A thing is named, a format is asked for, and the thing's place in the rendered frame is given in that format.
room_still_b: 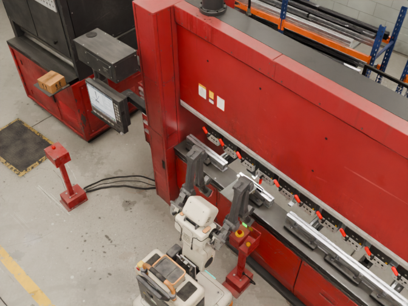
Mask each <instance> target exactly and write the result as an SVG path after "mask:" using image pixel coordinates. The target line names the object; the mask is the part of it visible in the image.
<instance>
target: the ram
mask: <svg viewBox="0 0 408 306"><path fill-rule="evenodd" d="M177 45H178V69H179V82H180V99H181V100H182V101H183V102H185V103H186V104H187V105H189V106H190V107H192V108H193V109H194V110H196V111H197V112H198V113H200V114H202V115H203V116H204V117H205V118H207V119H208V120H209V121H211V122H213V123H214V124H215V125H217V126H218V127H219V128H221V129H222V130H224V131H225V132H226V133H228V134H229V135H230V136H232V137H233V138H235V139H236V140H237V141H239V142H240V143H242V144H243V145H244V146H246V147H247V148H248V149H250V150H251V151H253V152H254V153H255V154H257V155H258V156H260V157H261V158H262V159H264V160H265V161H266V162H268V163H269V164H271V165H272V166H274V167H275V168H276V169H278V170H279V171H280V172H282V173H283V174H285V175H286V176H287V177H289V178H290V179H292V180H293V181H294V182H296V183H297V184H298V185H300V186H301V187H303V188H304V189H306V190H307V191H308V192H310V193H311V194H313V195H314V196H315V197H317V198H318V199H319V200H321V201H322V202H324V203H325V204H326V205H328V206H329V207H330V208H332V209H333V210H335V211H336V212H337V213H339V214H340V215H341V216H343V217H345V218H346V219H347V220H348V221H350V222H352V224H354V225H356V226H357V227H358V228H359V229H361V230H363V231H364V232H365V233H367V234H368V235H369V236H371V237H372V238H374V239H375V240H376V241H378V242H379V243H380V244H382V245H383V246H385V247H386V248H387V249H389V250H390V251H391V252H393V253H394V254H396V255H397V256H398V257H400V258H402V260H404V261H405V262H407V263H408V159H407V158H405V157H404V156H402V155H401V154H399V153H397V152H395V151H394V150H392V149H390V148H388V147H387V146H385V145H383V144H382V143H380V142H378V141H377V140H375V139H373V138H372V137H370V136H368V135H367V134H365V133H363V132H361V131H360V130H358V129H357V128H355V127H353V126H351V125H349V124H348V123H346V122H344V121H342V120H341V119H339V118H338V117H336V116H334V115H332V114H331V113H329V112H327V111H326V110H324V109H322V108H321V107H319V106H317V105H315V104H314V103H312V102H311V101H308V100H307V99H305V98H304V97H302V96H300V95H298V94H297V93H295V92H293V91H292V90H290V89H288V88H287V87H285V86H283V85H281V84H280V83H278V82H277V81H275V80H273V79H271V78H270V77H268V76H266V75H264V74H263V73H261V72H260V71H258V70H256V69H254V68H253V67H251V66H249V65H247V64H246V63H244V62H243V61H241V60H239V59H237V58H236V57H234V56H232V55H230V54H229V53H227V52H225V51H224V50H222V49H220V48H219V47H217V46H215V45H214V44H212V43H210V42H209V41H207V40H205V39H203V38H202V37H200V36H199V35H196V34H195V33H193V32H192V31H190V30H188V29H186V28H184V27H183V26H181V25H180V24H178V23H177ZM199 84H201V85H202V86H204V87H205V88H206V99H205V98H203V97H202V96H201V95H199ZM209 91H211V92H213V93H214V99H212V98H210V97H209ZM217 96H219V97H220V98H222V99H223V100H225V109H224V111H223V110H221V109H220V108H218V107H217ZM209 99H211V100H213V101H214V104H212V103H211V102H209ZM180 104H181V105H182V106H183V107H185V108H186V109H187V110H189V111H190V112H192V113H193V114H194V115H195V116H197V117H199V118H200V119H201V120H202V121H204V122H205V123H206V124H208V125H209V126H211V127H212V128H213V129H215V130H216V131H217V132H219V133H220V134H222V135H223V136H224V137H226V138H227V139H228V140H230V141H231V142H233V143H234V144H235V145H237V146H238V147H239V148H241V149H242V150H244V151H245V152H246V153H247V154H249V155H250V156H252V157H253V158H255V159H256V160H257V161H259V162H260V163H261V164H263V165H264V166H266V167H267V168H268V169H270V170H271V171H273V172H274V173H275V174H276V175H278V176H279V177H280V178H282V179H283V180H285V181H286V182H287V183H289V184H290V185H291V186H293V187H294V188H296V189H297V190H298V191H300V192H301V193H303V194H304V195H305V196H307V197H308V198H309V199H311V200H312V201H314V202H315V203H316V204H318V205H319V206H320V207H322V208H323V209H325V210H326V211H327V212H328V213H330V214H331V215H333V216H334V217H335V218H337V219H338V220H340V221H341V222H342V223H344V224H345V225H347V226H348V227H349V228H351V229H352V230H353V231H354V232H356V233H357V234H359V235H360V236H361V237H363V238H364V239H365V240H367V241H368V242H370V243H371V244H372V245H374V246H375V247H377V248H378V249H379V250H381V251H382V252H383V253H385V254H386V255H388V256H389V257H390V258H392V259H393V260H394V261H396V262H397V263H399V264H400V265H401V266H403V267H404V268H405V269H407V270H408V267H407V266H406V265H404V264H403V263H402V262H400V261H399V260H398V259H396V258H395V257H393V256H392V255H391V254H389V253H388V252H386V251H385V250H384V249H382V248H381V247H380V246H378V245H377V244H376V243H374V242H372V241H371V240H370V239H368V238H367V237H366V236H365V235H363V234H361V233H360V232H359V231H358V230H356V229H354V227H352V226H351V225H349V224H348V223H347V222H345V221H343V220H342V219H341V218H340V217H338V216H337V215H336V214H334V213H333V212H331V211H330V210H329V209H327V208H326V207H324V206H323V205H322V204H320V203H319V202H317V201H316V200H315V199H313V198H312V197H310V196H309V195H308V194H306V193H305V192H303V190H301V189H299V188H298V187H297V186H296V185H294V184H292V182H290V181H288V180H287V179H286V178H285V177H283V176H281V175H280V174H279V173H278V172H276V171H275V170H273V169H272V168H271V167H269V166H268V165H266V164H265V163H264V162H262V161H261V160H259V159H258V158H257V157H255V156H254V155H253V154H251V153H250V152H248V151H247V150H246V149H244V148H243V147H241V146H240V145H239V144H237V143H236V142H235V141H233V140H232V139H230V138H229V137H228V136H226V135H225V134H224V133H223V132H221V131H219V130H218V129H217V128H216V127H214V126H213V125H211V124H210V123H208V122H207V121H206V120H204V119H203V118H202V117H200V116H199V115H197V114H196V113H195V112H193V111H192V110H191V109H189V108H188V107H186V106H185V105H184V104H182V103H181V102H180Z"/></svg>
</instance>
